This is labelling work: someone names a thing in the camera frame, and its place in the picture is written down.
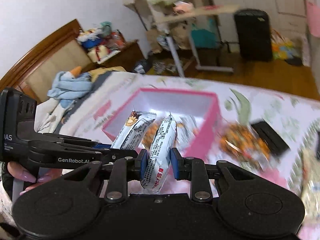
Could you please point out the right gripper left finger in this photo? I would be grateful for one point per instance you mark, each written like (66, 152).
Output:
(124, 170)

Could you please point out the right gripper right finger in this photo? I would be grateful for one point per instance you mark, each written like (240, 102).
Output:
(194, 170)

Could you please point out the black air purifier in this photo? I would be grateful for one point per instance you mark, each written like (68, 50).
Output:
(254, 34)

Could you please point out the peanut snack bag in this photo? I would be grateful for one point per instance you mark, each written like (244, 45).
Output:
(187, 129)
(242, 144)

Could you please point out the wooden nightstand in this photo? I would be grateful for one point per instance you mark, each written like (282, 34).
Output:
(126, 58)

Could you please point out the wooden bed frame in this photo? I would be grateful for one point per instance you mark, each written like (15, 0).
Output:
(34, 73)

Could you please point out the blue plush toy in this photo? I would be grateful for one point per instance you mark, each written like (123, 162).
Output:
(66, 88)

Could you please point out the white wafer bar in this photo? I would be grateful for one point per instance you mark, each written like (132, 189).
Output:
(159, 156)
(133, 131)

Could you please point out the black snack pack left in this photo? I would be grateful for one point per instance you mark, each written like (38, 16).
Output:
(273, 140)

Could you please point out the floral bed sheet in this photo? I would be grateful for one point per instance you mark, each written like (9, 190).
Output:
(295, 119)

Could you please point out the pink cardboard box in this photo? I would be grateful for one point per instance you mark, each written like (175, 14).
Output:
(203, 107)

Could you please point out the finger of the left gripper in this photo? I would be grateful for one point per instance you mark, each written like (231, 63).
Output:
(110, 145)
(117, 152)

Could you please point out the pink hanging cloth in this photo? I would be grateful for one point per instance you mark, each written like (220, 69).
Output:
(312, 13)

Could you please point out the colourful toy box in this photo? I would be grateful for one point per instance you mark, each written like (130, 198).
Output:
(284, 48)

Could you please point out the peanut snack bag front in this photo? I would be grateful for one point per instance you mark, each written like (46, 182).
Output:
(187, 129)

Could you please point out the peanut snack bag back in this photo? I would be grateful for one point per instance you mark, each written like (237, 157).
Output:
(242, 144)

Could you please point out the left hand with pink nails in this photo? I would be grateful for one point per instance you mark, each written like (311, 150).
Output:
(19, 172)

